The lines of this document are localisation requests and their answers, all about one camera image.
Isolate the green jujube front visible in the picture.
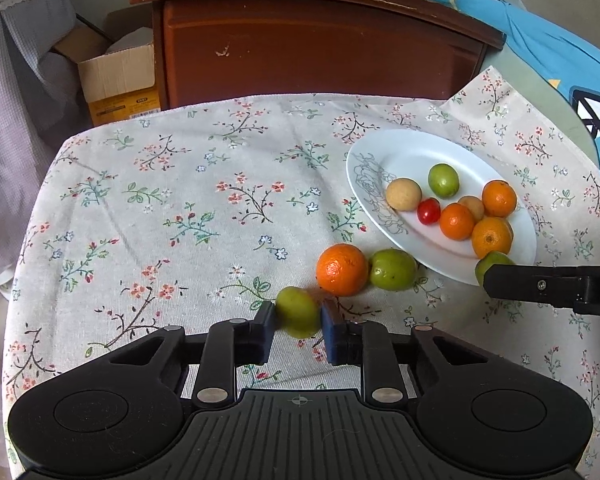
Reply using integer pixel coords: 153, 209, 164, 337
428, 162, 460, 198

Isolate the small green jujube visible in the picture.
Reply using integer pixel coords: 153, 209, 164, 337
275, 286, 321, 339

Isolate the cardboard box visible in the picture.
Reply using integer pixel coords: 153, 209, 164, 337
55, 18, 161, 127

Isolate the large orange mandarin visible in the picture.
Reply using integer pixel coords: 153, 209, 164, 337
471, 217, 513, 259

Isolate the green jujube top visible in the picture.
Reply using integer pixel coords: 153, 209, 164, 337
370, 248, 417, 292

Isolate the white plate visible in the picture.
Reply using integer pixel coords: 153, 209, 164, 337
345, 129, 538, 287

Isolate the orange mandarin front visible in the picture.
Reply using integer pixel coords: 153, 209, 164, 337
481, 180, 517, 218

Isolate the floral tablecloth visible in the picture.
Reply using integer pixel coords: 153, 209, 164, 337
0, 64, 600, 478

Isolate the checked grey cloth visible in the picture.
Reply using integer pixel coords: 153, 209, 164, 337
0, 0, 87, 286

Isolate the wooden cabinet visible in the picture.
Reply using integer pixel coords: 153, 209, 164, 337
130, 0, 505, 108

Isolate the blue printed cushion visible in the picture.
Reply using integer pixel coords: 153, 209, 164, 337
434, 0, 600, 161

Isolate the red cherry tomato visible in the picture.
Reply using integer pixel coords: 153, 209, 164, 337
416, 197, 441, 226

